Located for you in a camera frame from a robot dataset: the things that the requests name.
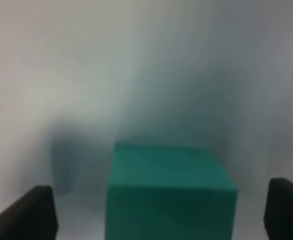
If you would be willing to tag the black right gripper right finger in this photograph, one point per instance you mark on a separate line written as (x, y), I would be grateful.
(278, 214)

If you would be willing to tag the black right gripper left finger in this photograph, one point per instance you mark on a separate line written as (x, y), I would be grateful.
(31, 217)

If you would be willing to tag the green cube block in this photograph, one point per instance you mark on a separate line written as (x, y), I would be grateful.
(168, 193)

